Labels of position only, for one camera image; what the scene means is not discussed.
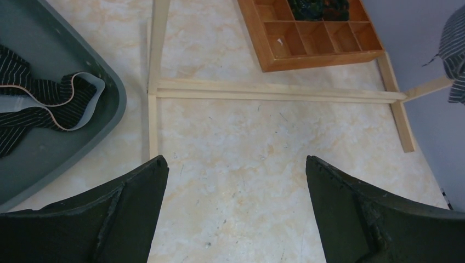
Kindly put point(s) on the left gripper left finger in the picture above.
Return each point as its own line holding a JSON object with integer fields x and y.
{"x": 113, "y": 222}

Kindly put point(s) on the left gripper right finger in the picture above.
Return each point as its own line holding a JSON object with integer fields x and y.
{"x": 359, "y": 222}

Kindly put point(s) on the black underwear orange trim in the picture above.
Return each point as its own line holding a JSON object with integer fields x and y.
{"x": 28, "y": 103}

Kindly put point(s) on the grey striped underwear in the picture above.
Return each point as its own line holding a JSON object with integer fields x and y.
{"x": 451, "y": 52}

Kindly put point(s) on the green plastic basin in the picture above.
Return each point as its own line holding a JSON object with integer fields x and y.
{"x": 40, "y": 35}

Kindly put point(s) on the wooden compartment tray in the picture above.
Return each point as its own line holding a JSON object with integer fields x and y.
{"x": 283, "y": 43}

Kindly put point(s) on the rolled black red sock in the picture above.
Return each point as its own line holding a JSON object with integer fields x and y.
{"x": 336, "y": 10}

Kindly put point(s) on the rolled dark sock middle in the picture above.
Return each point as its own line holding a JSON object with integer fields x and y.
{"x": 307, "y": 10}

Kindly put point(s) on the wooden clothes rack frame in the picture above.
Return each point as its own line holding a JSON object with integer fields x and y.
{"x": 178, "y": 88}

